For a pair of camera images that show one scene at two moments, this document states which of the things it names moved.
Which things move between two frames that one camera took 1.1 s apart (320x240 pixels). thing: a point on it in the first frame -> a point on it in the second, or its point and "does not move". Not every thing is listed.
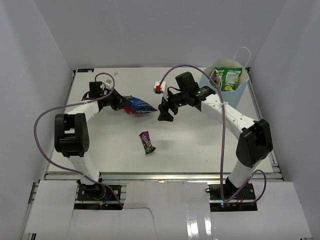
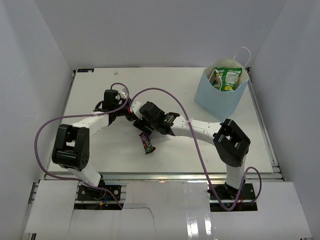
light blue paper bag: [232, 97] does not move
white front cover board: [175, 210] does not move
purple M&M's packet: [146, 142] does not move
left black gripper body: [112, 100] -> [123, 112]
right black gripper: [164, 115] -> [143, 128]
